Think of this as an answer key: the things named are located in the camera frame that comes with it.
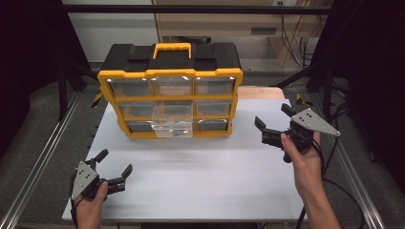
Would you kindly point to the black curtain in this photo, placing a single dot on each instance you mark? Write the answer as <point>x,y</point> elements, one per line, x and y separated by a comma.
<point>25,63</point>
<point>375,79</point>

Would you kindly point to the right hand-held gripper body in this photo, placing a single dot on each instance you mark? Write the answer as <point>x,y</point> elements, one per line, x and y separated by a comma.
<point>310,122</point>

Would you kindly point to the clear plastic drawer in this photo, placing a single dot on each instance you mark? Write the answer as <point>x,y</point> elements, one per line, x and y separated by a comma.
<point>173,122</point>

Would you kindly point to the yellow and black tape marker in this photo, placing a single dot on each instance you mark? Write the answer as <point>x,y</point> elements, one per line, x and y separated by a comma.
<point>97,100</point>
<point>301,99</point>

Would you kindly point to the person's left hand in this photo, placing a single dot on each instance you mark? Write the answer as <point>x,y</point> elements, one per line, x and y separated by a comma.
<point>89,211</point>

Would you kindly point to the person's right hand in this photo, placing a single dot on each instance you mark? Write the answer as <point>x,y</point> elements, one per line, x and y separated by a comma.
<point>307,171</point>

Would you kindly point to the black metal stand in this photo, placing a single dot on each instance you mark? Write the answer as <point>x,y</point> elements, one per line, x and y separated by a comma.
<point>62,95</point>
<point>327,92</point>

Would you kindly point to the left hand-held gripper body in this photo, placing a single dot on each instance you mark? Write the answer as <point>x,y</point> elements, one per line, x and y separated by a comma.
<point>83,179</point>

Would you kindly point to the yellow and black organizer case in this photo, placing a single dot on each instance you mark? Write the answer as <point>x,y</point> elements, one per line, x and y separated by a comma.
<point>133,57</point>

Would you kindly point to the wooden cabinet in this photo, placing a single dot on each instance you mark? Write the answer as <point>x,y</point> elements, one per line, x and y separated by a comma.
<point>223,22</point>

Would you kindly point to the aluminium frame rail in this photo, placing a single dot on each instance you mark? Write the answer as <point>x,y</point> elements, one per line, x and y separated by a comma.
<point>356,187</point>
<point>38,165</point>

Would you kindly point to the black horizontal frame bar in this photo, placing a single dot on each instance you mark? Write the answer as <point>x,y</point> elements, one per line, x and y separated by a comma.
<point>191,9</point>

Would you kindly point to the wooden board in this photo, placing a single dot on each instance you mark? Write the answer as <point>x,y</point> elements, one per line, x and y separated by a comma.
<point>261,93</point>

